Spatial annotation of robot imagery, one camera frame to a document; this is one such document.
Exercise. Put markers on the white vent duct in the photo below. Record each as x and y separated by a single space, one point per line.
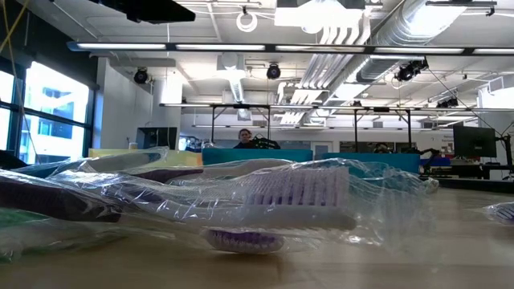
237 86

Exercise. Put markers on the long ceiling light bar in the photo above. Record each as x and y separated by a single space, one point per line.
120 46

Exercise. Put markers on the yellow plastic bin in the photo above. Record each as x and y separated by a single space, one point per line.
186 159

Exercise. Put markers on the large teal-blue plastic bin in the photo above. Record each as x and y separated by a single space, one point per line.
381 161

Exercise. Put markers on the purple bristle toothbrush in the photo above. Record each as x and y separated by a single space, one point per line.
504 213

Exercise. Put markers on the large glass window wall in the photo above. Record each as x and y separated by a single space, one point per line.
56 100

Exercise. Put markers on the white ceiling pipe bundle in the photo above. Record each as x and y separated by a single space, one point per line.
321 72

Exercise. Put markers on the blue background crate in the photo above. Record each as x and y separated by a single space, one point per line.
439 161

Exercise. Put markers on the background black robot arm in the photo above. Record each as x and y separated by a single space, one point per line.
425 151
267 143

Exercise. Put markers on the dark purple wrapped toothbrush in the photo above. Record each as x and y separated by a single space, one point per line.
48 198

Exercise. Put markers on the black ceiling spotlight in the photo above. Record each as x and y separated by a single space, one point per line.
447 103
405 73
141 76
273 72

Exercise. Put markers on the white toothbrush purple bristles wrapped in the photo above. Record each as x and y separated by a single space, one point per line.
297 188

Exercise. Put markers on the white ceiling light panel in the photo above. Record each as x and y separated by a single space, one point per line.
321 18

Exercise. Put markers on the black monitor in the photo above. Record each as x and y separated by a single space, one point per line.
474 141
156 138

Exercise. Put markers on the white blue wrapped toothbrush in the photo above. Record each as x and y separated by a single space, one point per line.
120 160

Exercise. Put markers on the small teal plastic bin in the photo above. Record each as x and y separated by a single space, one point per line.
257 155

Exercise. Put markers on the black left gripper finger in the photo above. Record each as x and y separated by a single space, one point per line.
170 12

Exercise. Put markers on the black background desk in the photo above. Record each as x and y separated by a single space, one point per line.
474 170

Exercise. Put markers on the thin hanging light strip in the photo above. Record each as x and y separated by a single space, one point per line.
184 105

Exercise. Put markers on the green wrapped toothbrush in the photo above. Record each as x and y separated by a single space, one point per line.
24 218

